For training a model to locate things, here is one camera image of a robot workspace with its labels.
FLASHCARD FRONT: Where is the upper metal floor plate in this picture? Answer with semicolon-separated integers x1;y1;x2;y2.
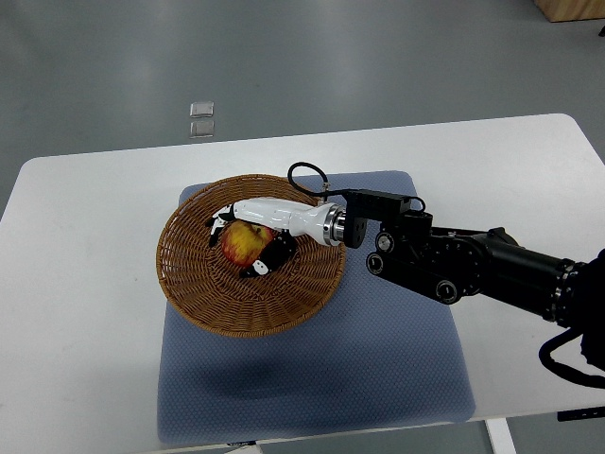
189;101;215;118

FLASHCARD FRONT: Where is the lower metal floor plate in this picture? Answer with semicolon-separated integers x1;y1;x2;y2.
189;120;215;139

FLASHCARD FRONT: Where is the metal floor plate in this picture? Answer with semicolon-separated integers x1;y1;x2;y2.
189;120;215;139
189;101;215;118

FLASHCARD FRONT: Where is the black table control panel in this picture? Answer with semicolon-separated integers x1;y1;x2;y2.
557;407;605;422

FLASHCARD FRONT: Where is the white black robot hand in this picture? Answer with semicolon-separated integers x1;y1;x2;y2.
206;197;345;278

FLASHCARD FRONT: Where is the wooden box corner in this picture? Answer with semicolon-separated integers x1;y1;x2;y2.
533;0;604;23

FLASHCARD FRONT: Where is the blue grey table mat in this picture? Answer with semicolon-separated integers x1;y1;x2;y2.
155;170;476;445

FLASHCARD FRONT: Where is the white table leg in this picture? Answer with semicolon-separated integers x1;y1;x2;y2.
484;418;517;454

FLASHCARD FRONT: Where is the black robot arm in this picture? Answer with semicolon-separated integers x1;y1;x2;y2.
321;189;604;389

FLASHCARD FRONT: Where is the brown wicker basket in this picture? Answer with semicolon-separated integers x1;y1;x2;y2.
156;174;346;338

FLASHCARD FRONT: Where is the red yellow apple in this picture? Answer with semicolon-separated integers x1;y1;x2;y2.
220;220;277;268

